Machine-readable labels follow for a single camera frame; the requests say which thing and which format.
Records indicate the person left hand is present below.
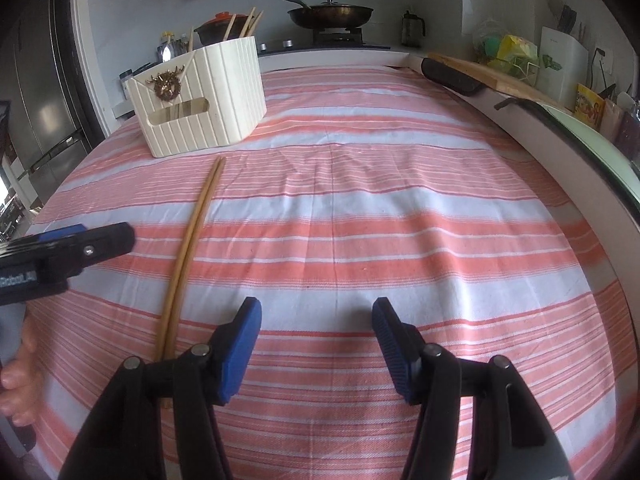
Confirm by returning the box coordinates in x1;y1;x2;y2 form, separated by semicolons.
0;315;44;427

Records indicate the cream ribbed utensil box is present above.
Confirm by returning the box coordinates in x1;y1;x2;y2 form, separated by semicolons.
126;36;267;158

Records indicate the clay pot orange lid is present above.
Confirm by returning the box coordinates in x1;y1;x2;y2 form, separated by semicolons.
195;11;247;47

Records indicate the grey refrigerator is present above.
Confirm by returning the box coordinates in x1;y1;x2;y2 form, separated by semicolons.
1;0;105;204

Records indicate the yellow green bag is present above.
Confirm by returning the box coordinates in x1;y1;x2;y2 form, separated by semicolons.
476;35;539;86

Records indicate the black gas stove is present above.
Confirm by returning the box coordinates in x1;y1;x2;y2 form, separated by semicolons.
257;28;390;56

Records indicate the dark glass kettle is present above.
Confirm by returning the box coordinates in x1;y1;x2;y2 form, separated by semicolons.
400;10;426;49

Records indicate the white knife block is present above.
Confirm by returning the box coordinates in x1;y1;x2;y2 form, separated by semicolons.
536;27;588;110

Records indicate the wooden cutting board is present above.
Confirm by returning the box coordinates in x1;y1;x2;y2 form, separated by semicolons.
426;52;570;113

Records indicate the red striped tablecloth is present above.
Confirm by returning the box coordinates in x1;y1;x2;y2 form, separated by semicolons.
27;64;637;480

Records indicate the black frying pan with lid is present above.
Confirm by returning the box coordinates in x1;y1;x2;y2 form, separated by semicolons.
283;0;373;30

